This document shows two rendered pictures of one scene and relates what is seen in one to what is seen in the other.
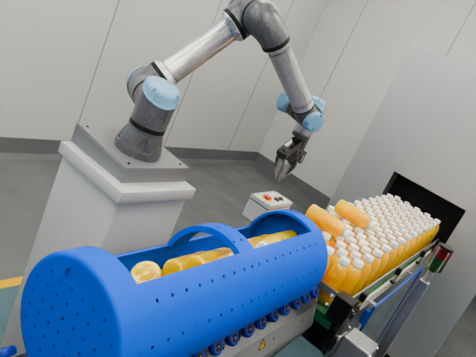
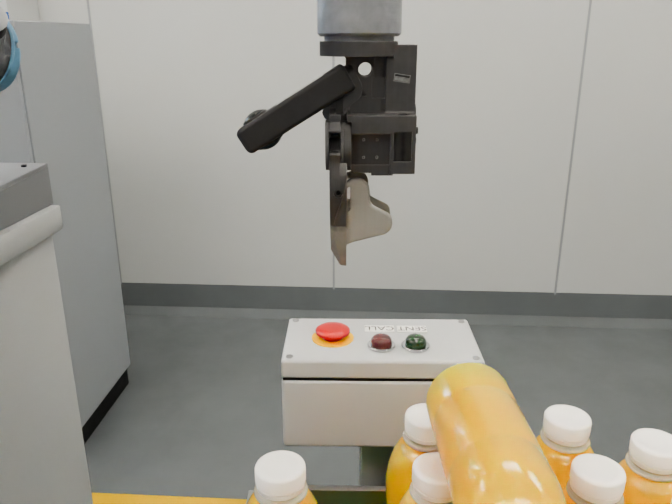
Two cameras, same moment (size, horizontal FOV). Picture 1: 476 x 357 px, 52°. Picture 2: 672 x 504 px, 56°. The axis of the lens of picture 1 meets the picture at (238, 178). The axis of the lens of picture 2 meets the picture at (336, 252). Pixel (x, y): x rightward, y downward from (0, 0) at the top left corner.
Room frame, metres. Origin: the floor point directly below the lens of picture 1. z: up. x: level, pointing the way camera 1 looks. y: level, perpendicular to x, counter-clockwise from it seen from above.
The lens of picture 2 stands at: (1.63, -0.67, 1.40)
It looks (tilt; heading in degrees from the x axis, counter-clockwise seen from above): 19 degrees down; 62
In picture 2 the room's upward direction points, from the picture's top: straight up
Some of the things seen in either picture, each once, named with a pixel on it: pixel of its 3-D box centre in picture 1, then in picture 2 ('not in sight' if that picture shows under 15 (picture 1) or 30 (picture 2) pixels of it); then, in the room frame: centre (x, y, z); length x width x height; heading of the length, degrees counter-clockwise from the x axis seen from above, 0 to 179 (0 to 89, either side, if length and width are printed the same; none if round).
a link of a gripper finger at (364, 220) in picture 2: (287, 173); (361, 224); (1.92, -0.17, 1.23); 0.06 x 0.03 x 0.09; 151
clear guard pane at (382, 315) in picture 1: (375, 328); not in sight; (2.05, -0.86, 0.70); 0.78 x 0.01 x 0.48; 151
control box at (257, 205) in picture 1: (268, 207); (379, 378); (1.95, -0.17, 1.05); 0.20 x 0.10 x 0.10; 151
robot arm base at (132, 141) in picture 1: (142, 136); not in sight; (1.47, 0.33, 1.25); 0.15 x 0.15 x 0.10
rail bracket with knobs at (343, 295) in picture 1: (340, 308); not in sight; (1.57, -0.52, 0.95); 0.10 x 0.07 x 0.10; 61
